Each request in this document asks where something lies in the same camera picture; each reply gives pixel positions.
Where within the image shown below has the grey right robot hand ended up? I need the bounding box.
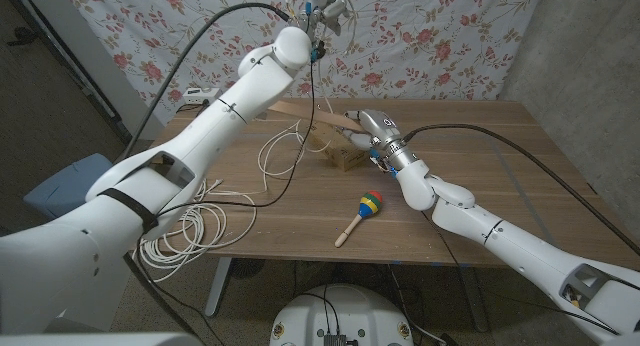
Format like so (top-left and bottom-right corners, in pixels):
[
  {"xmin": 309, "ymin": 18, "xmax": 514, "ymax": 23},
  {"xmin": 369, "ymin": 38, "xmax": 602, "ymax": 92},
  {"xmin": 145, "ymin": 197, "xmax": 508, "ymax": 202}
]
[{"xmin": 342, "ymin": 108, "xmax": 404, "ymax": 153}]

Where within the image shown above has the dark brown door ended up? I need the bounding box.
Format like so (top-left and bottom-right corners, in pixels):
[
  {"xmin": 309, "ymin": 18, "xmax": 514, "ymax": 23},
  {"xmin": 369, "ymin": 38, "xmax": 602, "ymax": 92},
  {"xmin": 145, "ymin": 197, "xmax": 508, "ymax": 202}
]
[{"xmin": 0, "ymin": 0, "xmax": 126, "ymax": 232}]

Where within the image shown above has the white robot torso base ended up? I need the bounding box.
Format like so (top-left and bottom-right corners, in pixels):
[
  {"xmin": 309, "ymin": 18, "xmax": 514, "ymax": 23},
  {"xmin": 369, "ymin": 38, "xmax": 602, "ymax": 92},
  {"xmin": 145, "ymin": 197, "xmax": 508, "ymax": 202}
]
[{"xmin": 268, "ymin": 283, "xmax": 415, "ymax": 346}]

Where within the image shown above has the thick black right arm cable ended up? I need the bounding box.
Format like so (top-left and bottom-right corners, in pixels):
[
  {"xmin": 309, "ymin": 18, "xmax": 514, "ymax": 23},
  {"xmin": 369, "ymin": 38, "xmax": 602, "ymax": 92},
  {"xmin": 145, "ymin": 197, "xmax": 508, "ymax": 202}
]
[{"xmin": 402, "ymin": 123, "xmax": 640, "ymax": 257}]

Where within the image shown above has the floral print backdrop cloth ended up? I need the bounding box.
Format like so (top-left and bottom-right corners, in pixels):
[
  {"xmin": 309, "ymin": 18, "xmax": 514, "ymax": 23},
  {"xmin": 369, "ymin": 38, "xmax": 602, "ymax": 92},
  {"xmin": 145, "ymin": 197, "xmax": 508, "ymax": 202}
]
[{"xmin": 59, "ymin": 0, "xmax": 544, "ymax": 125}]

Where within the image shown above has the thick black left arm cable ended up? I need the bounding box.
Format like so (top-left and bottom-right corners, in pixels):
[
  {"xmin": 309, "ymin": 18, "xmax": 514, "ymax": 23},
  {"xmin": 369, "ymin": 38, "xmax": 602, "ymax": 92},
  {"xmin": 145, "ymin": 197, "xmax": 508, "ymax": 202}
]
[{"xmin": 119, "ymin": 2, "xmax": 291, "ymax": 337}]

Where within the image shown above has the light wooden slat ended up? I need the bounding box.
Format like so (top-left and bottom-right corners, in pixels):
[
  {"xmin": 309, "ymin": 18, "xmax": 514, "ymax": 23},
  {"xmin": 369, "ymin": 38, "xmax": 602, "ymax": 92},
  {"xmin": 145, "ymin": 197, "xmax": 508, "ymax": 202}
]
[{"xmin": 267, "ymin": 100, "xmax": 369, "ymax": 133}]

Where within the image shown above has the black door handle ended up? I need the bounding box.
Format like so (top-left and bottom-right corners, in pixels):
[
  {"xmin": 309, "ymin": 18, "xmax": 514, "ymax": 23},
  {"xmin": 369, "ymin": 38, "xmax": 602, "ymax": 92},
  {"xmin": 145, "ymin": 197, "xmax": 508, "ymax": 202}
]
[{"xmin": 7, "ymin": 26, "xmax": 37, "ymax": 47}]

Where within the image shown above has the colourful striped wooden maraca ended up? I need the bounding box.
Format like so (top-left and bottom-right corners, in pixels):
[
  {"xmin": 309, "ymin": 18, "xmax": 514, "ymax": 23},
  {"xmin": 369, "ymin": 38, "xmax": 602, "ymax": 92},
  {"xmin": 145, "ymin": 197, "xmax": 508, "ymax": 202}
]
[{"xmin": 334, "ymin": 190, "xmax": 384, "ymax": 249}]

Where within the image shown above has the white table leg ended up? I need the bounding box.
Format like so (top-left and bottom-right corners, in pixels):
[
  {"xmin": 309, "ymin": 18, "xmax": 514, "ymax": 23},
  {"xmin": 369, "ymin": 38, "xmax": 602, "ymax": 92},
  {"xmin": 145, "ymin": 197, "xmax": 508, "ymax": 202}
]
[{"xmin": 204, "ymin": 257, "xmax": 234, "ymax": 317}]

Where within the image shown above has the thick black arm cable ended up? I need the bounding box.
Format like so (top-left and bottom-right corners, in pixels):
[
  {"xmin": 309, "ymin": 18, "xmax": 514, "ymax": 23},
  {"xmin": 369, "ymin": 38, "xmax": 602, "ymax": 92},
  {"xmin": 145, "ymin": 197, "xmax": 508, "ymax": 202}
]
[
  {"xmin": 402, "ymin": 123, "xmax": 640, "ymax": 257},
  {"xmin": 119, "ymin": 2, "xmax": 291, "ymax": 337}
]

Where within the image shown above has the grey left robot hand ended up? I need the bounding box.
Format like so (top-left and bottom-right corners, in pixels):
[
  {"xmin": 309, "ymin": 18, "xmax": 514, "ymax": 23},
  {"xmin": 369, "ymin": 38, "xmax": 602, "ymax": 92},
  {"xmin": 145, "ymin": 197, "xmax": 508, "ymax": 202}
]
[{"xmin": 297, "ymin": 0, "xmax": 351, "ymax": 43}]

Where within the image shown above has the white Ethernet cable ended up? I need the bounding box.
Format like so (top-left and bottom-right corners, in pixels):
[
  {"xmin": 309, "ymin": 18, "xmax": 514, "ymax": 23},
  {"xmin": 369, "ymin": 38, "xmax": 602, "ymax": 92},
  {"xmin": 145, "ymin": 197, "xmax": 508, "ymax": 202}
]
[{"xmin": 134, "ymin": 0, "xmax": 359, "ymax": 283}]

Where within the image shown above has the white power strip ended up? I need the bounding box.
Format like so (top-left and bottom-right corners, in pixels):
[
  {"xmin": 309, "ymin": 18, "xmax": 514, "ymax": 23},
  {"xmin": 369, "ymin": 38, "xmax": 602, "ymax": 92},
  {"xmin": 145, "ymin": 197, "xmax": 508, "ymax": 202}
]
[{"xmin": 182, "ymin": 87, "xmax": 221, "ymax": 106}]

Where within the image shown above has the brown cardboard box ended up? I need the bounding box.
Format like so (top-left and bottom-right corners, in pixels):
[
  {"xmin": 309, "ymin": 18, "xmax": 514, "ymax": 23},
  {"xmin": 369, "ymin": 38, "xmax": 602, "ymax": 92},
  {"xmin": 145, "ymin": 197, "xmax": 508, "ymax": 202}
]
[{"xmin": 307, "ymin": 120, "xmax": 372, "ymax": 173}]

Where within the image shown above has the grey table leg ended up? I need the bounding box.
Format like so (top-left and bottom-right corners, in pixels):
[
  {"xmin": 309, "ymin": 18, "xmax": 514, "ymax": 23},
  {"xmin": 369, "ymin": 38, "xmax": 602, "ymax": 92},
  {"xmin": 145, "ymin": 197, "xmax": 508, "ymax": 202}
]
[{"xmin": 457, "ymin": 265, "xmax": 490, "ymax": 333}]

